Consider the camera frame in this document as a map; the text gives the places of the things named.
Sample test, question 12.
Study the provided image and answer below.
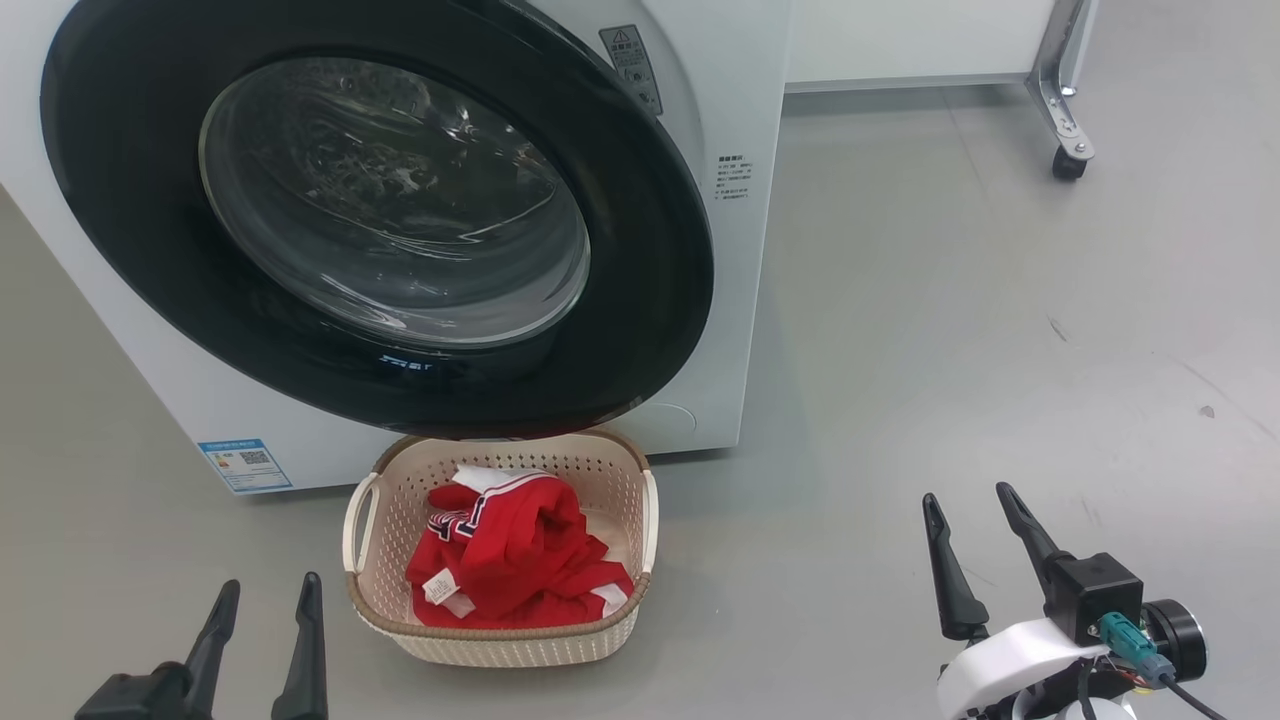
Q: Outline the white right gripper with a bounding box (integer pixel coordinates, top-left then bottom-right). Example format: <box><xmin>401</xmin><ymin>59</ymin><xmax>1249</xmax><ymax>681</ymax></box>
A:
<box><xmin>922</xmin><ymin>482</ymin><xmax>1209</xmax><ymax>720</ymax></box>

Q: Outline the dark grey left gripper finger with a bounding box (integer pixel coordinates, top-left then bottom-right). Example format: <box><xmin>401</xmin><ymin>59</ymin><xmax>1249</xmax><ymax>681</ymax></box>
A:
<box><xmin>272</xmin><ymin>572</ymin><xmax>330</xmax><ymax>720</ymax></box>
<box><xmin>185</xmin><ymin>580</ymin><xmax>242</xmax><ymax>702</ymax></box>

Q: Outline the red garment with white tag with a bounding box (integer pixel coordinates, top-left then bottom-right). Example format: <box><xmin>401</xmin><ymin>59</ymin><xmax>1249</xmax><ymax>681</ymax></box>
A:
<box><xmin>405</xmin><ymin>485</ymin><xmax>636</xmax><ymax>629</ymax></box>

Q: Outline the black round glass washer door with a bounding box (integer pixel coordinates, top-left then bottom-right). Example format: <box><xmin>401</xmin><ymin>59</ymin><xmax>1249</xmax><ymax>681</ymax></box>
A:
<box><xmin>40</xmin><ymin>0</ymin><xmax>715</xmax><ymax>439</ymax></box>

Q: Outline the cream perforated basket brown rim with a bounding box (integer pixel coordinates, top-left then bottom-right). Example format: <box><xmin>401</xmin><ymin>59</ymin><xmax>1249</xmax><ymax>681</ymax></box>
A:
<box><xmin>342</xmin><ymin>428</ymin><xmax>659</xmax><ymax>668</ymax></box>

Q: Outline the white front-load washing machine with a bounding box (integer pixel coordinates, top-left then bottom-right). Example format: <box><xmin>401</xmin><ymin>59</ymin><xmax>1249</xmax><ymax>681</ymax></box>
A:
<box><xmin>0</xmin><ymin>0</ymin><xmax>793</xmax><ymax>496</ymax></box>

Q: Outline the blue energy label sticker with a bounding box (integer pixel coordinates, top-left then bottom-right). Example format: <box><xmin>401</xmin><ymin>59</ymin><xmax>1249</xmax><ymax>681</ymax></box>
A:
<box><xmin>197</xmin><ymin>438</ymin><xmax>294</xmax><ymax>495</ymax></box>

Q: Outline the round white filter cover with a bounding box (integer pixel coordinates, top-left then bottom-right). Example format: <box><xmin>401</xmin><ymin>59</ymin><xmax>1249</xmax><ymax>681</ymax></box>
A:
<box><xmin>640</xmin><ymin>402</ymin><xmax>698</xmax><ymax>441</ymax></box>

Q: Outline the small printed text label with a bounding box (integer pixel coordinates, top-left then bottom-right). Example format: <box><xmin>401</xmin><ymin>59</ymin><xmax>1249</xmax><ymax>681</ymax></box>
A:
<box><xmin>715</xmin><ymin>153</ymin><xmax>756</xmax><ymax>203</ymax></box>

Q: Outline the grey warning label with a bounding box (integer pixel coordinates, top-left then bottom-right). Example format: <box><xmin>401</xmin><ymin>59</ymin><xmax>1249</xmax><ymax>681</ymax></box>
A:
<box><xmin>600</xmin><ymin>25</ymin><xmax>663</xmax><ymax>116</ymax></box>

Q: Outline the teal plug right camera cable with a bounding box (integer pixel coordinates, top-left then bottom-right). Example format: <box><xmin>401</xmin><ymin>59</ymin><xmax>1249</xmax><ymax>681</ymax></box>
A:
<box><xmin>1098</xmin><ymin>612</ymin><xmax>1231</xmax><ymax>720</ymax></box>

